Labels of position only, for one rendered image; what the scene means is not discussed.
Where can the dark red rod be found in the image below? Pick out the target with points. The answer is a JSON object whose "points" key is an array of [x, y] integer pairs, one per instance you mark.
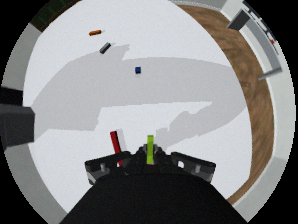
{"points": [[116, 144]]}

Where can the lime green rod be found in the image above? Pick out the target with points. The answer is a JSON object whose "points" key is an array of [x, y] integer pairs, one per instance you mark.
{"points": [[150, 141]]}

